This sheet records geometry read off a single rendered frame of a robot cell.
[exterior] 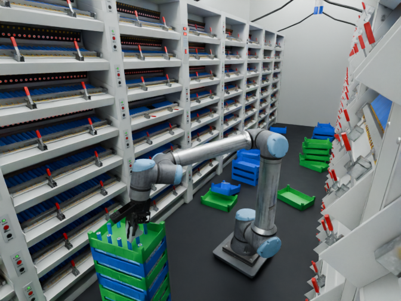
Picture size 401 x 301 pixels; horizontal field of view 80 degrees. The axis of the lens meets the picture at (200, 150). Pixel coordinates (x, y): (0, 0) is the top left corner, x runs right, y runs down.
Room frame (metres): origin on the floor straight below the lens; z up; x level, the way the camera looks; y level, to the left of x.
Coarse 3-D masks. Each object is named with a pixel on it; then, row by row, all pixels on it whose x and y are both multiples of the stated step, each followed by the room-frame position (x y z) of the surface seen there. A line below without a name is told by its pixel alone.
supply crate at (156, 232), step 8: (104, 224) 1.00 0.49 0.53; (112, 224) 1.04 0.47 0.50; (152, 224) 1.00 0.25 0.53; (160, 224) 0.96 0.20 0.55; (88, 232) 0.90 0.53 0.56; (96, 232) 0.94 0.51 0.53; (104, 232) 0.99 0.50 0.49; (112, 232) 0.99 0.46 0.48; (120, 232) 0.99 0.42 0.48; (152, 232) 0.99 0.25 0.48; (160, 232) 0.93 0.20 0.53; (96, 240) 0.88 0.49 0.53; (104, 240) 0.94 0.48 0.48; (112, 240) 0.94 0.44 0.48; (144, 240) 0.93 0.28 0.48; (152, 240) 0.93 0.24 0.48; (160, 240) 0.92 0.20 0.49; (104, 248) 0.87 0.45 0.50; (112, 248) 0.85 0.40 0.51; (120, 248) 0.83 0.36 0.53; (136, 248) 0.88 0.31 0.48; (144, 248) 0.88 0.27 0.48; (152, 248) 0.86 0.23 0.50; (120, 256) 0.83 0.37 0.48; (128, 256) 0.82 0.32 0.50; (136, 256) 0.80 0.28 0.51; (144, 256) 0.80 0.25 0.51
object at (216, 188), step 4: (224, 180) 2.30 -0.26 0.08; (212, 184) 2.06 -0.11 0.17; (216, 184) 2.15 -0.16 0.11; (220, 184) 2.24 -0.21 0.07; (212, 188) 2.04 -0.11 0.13; (216, 188) 2.03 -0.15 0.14; (220, 188) 2.01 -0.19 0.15; (232, 188) 2.23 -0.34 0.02; (236, 188) 2.10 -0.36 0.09; (220, 192) 1.99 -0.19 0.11; (224, 192) 1.97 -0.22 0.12; (228, 192) 1.96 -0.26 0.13; (232, 192) 2.01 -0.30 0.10; (236, 192) 2.11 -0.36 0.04
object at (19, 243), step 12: (0, 168) 0.86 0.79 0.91; (0, 180) 0.84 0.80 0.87; (0, 192) 0.83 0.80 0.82; (0, 204) 0.82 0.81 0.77; (12, 204) 0.85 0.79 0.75; (0, 216) 0.81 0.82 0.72; (12, 216) 0.84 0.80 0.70; (0, 240) 0.79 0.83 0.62; (12, 240) 0.82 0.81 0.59; (24, 240) 0.86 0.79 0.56; (12, 252) 0.81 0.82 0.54; (24, 252) 0.84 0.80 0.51; (12, 264) 0.80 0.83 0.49; (12, 276) 0.78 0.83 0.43; (24, 276) 0.82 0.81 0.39; (36, 276) 0.85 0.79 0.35; (36, 288) 0.84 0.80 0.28; (24, 300) 0.79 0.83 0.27
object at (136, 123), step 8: (168, 96) 2.06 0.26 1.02; (128, 104) 1.69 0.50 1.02; (184, 104) 1.98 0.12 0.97; (160, 112) 1.78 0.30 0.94; (168, 112) 1.82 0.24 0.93; (176, 112) 1.89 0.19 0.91; (136, 120) 1.55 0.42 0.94; (144, 120) 1.58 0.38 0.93; (152, 120) 1.64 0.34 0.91; (160, 120) 1.73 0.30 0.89; (136, 128) 1.52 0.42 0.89
